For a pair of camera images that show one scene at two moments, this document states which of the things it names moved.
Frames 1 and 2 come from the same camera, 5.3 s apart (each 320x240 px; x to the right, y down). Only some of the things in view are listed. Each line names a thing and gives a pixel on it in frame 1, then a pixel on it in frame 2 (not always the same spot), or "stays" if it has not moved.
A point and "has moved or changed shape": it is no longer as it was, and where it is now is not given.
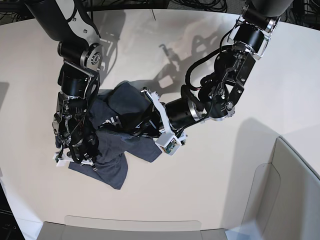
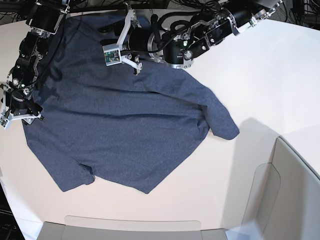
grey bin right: x=284 y=203 stays
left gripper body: x=84 y=151 -> x=17 y=106
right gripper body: x=161 y=125 -> x=134 y=42
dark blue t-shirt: x=116 y=107 has moved or changed shape
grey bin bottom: x=97 y=228 stays
